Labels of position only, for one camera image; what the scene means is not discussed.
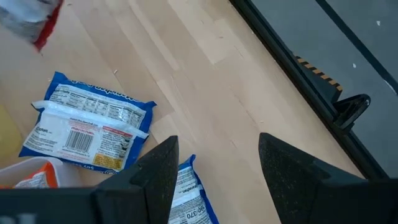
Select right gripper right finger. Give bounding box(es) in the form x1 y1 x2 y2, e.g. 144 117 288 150
257 132 398 224

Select blue Maruchan noodle pack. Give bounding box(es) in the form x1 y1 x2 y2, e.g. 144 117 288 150
167 154 220 224
18 71 157 175

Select orange Maruchan noodle pack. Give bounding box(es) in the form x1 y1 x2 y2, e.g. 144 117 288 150
0 161 60 190

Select clear plastic bin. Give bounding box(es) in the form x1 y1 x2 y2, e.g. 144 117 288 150
0 156 85 190

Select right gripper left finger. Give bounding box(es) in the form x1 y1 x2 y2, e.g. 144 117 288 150
0 135 180 224

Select black hazard-striped floor mat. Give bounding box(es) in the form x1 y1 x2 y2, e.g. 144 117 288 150
294 55 344 105

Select red Maruchan noodle pack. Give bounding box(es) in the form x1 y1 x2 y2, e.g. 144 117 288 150
0 0 65 52

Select black aluminium table frame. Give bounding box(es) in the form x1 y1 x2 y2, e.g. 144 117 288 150
229 0 392 181

